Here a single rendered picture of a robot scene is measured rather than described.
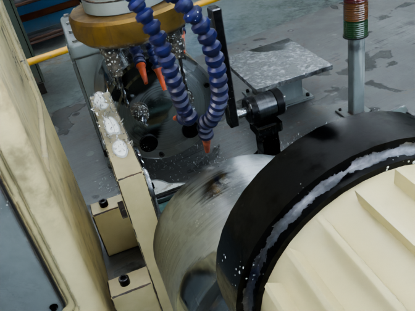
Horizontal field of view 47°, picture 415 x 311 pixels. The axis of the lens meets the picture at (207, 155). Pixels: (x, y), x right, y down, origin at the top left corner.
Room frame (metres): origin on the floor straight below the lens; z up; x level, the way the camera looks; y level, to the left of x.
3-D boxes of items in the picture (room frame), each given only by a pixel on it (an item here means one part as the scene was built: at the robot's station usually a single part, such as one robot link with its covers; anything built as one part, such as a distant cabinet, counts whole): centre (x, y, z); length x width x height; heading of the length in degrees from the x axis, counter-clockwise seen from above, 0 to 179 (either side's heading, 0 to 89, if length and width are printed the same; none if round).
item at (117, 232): (0.68, 0.18, 0.97); 0.30 x 0.11 x 0.34; 13
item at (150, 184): (0.70, 0.12, 1.02); 0.15 x 0.02 x 0.15; 13
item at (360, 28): (1.13, -0.43, 1.05); 0.06 x 0.06 x 0.04
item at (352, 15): (1.13, -0.43, 1.10); 0.06 x 0.06 x 0.04
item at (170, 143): (1.04, 0.10, 1.04); 0.41 x 0.25 x 0.25; 13
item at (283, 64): (1.33, -0.25, 0.86); 0.27 x 0.24 x 0.12; 13
